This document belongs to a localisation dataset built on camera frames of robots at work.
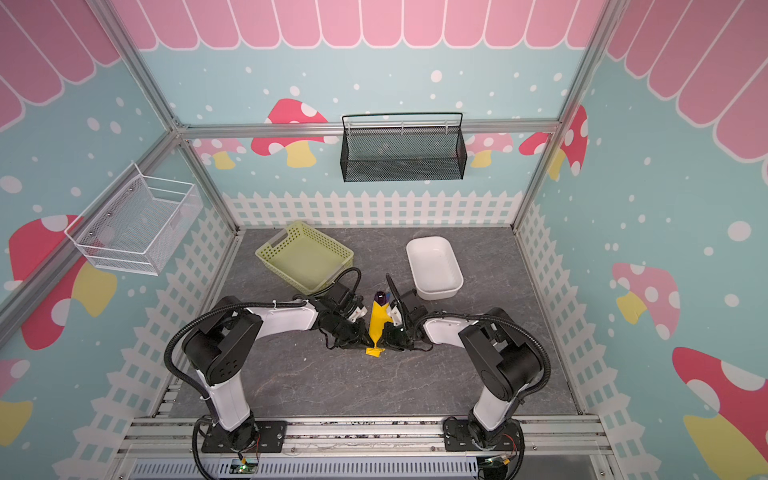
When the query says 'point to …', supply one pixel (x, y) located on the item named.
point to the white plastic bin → (435, 267)
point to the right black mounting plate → (457, 437)
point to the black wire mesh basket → (403, 154)
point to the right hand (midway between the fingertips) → (376, 344)
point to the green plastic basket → (306, 256)
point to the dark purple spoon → (380, 297)
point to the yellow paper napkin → (379, 317)
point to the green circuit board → (245, 466)
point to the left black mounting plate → (271, 438)
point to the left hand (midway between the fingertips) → (370, 350)
